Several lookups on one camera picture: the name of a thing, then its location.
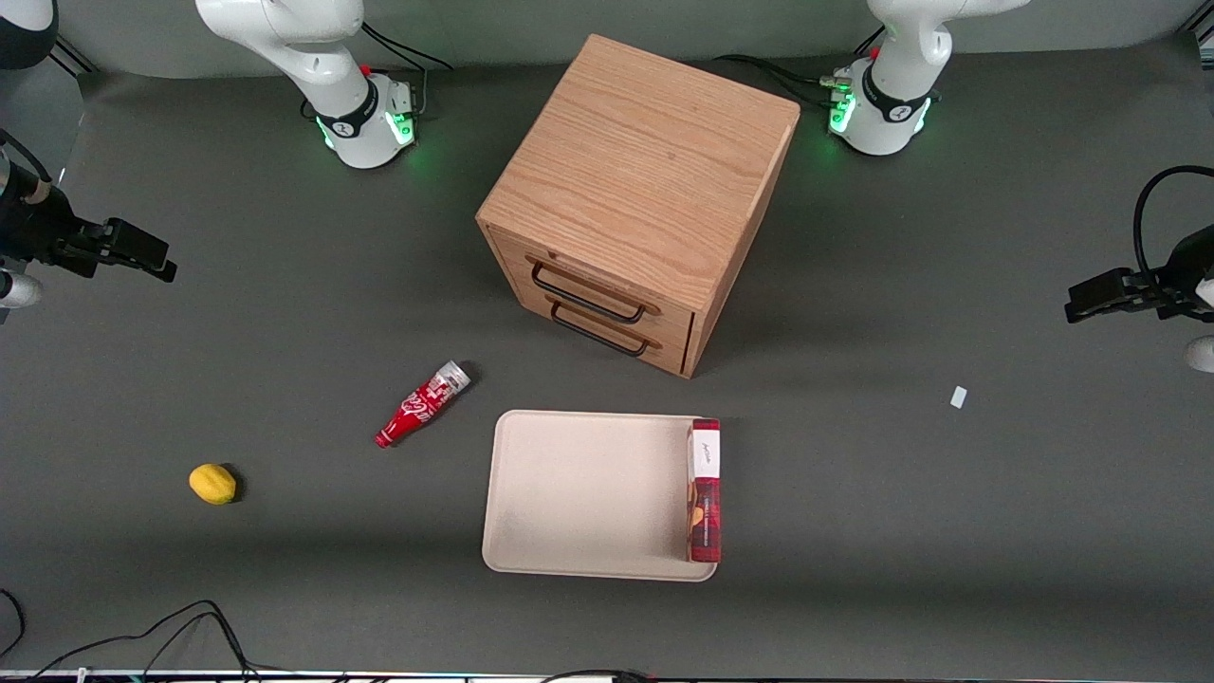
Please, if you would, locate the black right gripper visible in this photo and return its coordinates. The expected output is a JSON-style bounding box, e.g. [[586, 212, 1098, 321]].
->
[[0, 185, 178, 284]]

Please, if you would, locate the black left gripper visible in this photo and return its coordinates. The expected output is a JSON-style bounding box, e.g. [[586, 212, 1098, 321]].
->
[[1064, 226, 1214, 325]]

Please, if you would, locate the red coke bottle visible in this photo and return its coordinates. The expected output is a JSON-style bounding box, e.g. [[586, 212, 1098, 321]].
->
[[374, 360, 472, 450]]

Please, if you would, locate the beige plastic tray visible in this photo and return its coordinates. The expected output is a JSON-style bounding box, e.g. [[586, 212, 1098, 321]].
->
[[481, 409, 719, 582]]

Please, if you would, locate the yellow lemon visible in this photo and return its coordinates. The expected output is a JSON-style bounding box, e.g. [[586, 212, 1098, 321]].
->
[[189, 463, 238, 506]]

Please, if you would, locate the wooden drawer front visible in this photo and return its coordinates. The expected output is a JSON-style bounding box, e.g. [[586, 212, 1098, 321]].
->
[[487, 228, 699, 348], [499, 277, 694, 377]]

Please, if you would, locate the red snack box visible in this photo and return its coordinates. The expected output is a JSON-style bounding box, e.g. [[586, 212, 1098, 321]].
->
[[685, 417, 723, 564]]

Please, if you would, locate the wooden drawer cabinet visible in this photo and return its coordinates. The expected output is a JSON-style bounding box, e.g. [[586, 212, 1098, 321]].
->
[[476, 34, 801, 380]]

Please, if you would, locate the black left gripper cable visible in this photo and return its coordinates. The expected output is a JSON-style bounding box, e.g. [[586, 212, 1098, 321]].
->
[[1132, 165, 1214, 286]]

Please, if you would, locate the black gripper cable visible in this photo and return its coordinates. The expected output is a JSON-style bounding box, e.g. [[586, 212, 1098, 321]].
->
[[1132, 165, 1214, 286], [0, 127, 53, 205]]

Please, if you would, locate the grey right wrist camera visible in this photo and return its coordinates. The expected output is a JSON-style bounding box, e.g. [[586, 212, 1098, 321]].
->
[[0, 270, 45, 310]]

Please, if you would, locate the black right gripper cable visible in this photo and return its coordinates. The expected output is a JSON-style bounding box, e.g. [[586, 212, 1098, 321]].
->
[[0, 127, 53, 205]]

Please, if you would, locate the black right arm base cable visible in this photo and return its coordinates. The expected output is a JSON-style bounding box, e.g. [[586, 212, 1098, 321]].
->
[[359, 21, 455, 73]]

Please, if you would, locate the black arm base cable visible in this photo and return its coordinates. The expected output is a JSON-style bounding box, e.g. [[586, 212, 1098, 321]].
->
[[359, 21, 455, 73], [712, 53, 855, 107]]

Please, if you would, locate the black floor cable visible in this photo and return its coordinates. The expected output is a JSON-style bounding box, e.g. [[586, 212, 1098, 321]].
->
[[27, 599, 285, 682], [539, 668, 657, 683], [0, 588, 27, 657]]

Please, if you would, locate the black left arm base cable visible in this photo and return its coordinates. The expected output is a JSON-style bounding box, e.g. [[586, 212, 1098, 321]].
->
[[712, 53, 855, 107]]

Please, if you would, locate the black metal drawer handle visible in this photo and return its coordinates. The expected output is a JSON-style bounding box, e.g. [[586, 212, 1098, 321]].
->
[[530, 260, 649, 325], [549, 302, 653, 359]]

